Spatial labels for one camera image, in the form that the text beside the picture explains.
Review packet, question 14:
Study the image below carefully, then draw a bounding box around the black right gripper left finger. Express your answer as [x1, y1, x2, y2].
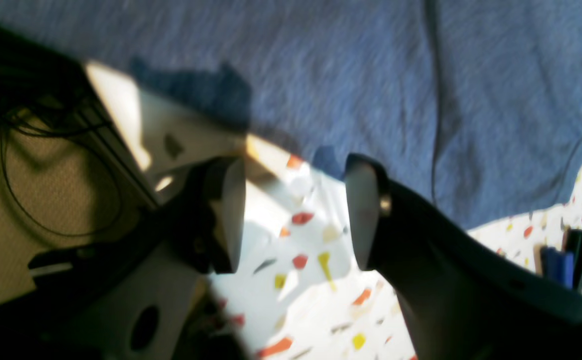
[172, 156, 246, 274]

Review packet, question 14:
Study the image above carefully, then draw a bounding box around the blue grey T-shirt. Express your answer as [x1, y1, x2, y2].
[0, 0, 582, 229]

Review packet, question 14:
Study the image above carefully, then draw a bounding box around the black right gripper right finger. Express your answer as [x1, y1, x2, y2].
[345, 153, 582, 360]

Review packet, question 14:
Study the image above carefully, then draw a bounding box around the blue black bar clamp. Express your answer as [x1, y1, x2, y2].
[539, 229, 582, 292]

